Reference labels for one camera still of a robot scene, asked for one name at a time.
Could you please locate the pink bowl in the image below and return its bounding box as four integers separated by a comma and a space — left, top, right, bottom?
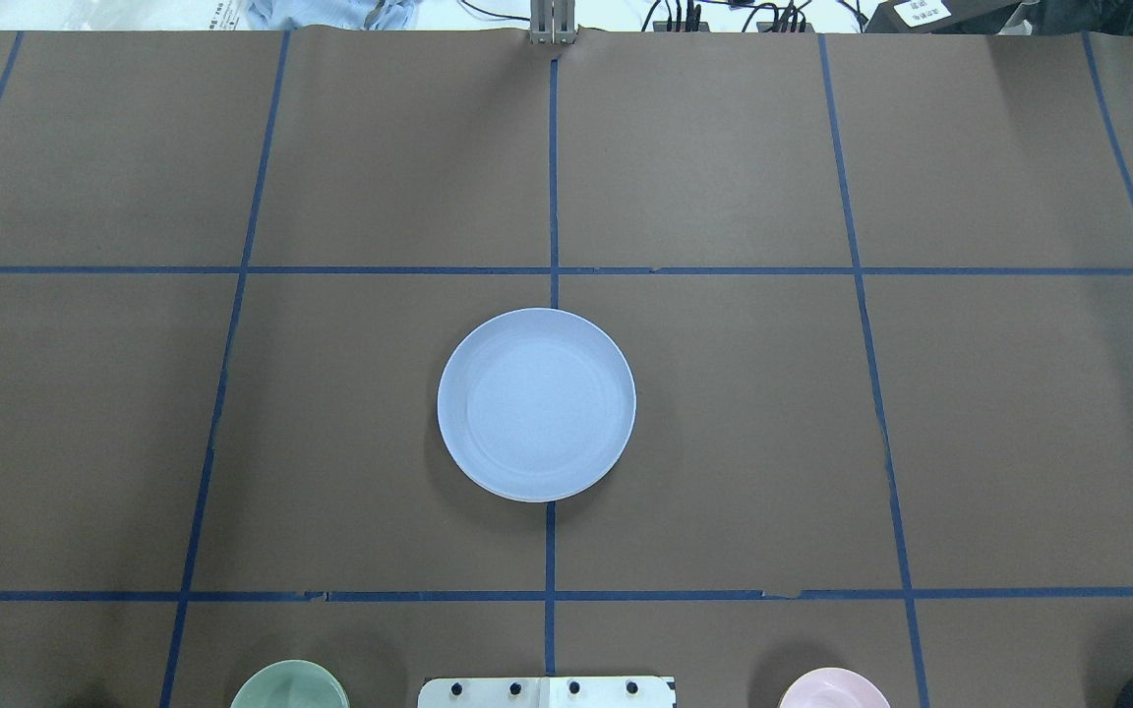
777, 667, 891, 708

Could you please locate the light blue cloth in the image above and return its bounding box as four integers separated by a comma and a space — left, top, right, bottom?
246, 1, 421, 29

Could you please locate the green bowl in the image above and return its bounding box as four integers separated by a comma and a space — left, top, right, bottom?
229, 659, 350, 707

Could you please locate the black laptop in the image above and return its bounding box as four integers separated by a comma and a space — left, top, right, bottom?
863, 1, 1133, 36

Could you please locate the aluminium frame post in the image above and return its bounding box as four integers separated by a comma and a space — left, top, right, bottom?
529, 0, 578, 45

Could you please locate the light blue plate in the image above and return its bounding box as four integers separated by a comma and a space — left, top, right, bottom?
436, 308, 638, 503

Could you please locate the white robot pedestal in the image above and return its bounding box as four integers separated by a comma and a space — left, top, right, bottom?
417, 676, 678, 707

